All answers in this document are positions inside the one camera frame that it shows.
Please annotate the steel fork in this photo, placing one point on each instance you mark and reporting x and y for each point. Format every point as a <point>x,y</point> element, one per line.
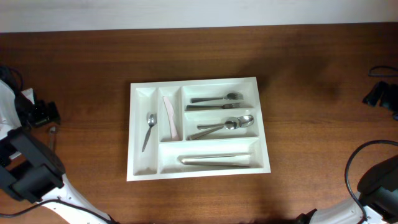
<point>213,107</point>
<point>229,96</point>

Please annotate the steel spoon in tray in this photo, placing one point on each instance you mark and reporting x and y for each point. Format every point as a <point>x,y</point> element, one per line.
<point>230,124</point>

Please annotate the small steel teaspoon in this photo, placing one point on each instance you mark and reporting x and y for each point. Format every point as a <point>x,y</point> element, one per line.
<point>52,137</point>
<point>151,121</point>

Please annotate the steel tongs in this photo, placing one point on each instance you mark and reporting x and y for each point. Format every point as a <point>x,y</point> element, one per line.
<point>223,160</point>

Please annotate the white plastic cutlery tray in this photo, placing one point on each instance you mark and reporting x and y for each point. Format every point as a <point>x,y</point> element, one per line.
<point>159,160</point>

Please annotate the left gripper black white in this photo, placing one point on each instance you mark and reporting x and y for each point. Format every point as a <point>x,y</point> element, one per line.
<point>40,114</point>

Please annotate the white plastic knife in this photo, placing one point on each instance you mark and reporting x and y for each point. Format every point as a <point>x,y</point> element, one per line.
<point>174,132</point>

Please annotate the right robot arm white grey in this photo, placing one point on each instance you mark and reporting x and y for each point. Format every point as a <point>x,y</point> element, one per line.
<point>375,200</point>

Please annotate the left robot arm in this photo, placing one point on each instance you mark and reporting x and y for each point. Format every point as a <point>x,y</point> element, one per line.
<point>30,169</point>

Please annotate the steel spoon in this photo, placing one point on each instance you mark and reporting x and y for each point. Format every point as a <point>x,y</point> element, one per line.
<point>243,121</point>
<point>230,124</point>

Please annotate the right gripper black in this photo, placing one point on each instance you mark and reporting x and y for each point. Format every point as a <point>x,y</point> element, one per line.
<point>387,101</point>

